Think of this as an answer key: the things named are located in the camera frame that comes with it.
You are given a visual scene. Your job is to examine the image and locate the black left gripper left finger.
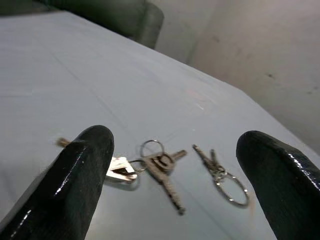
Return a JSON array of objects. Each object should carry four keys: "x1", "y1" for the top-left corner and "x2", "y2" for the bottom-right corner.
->
[{"x1": 0, "y1": 124, "x2": 116, "y2": 240}]

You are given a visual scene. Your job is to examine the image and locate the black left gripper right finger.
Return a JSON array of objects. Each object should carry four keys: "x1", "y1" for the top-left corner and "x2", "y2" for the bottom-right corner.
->
[{"x1": 235, "y1": 130, "x2": 320, "y2": 240}]

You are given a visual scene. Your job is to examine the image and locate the silver key bunch small rings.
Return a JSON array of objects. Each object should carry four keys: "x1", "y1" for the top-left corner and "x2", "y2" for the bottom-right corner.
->
[{"x1": 55, "y1": 137, "x2": 188, "y2": 217}]

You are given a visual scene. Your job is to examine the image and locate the light blue tablecloth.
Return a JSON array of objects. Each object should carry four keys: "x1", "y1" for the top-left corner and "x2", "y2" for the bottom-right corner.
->
[{"x1": 0, "y1": 10, "x2": 320, "y2": 240}]

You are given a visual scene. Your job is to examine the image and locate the grey green sofa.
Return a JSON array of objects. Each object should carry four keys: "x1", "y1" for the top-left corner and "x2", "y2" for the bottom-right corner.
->
[{"x1": 0, "y1": 0, "x2": 165, "y2": 50}]

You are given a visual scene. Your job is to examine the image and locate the small keys on large ring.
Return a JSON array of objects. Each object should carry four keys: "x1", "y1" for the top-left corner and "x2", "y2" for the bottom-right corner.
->
[{"x1": 191, "y1": 143, "x2": 251, "y2": 209}]

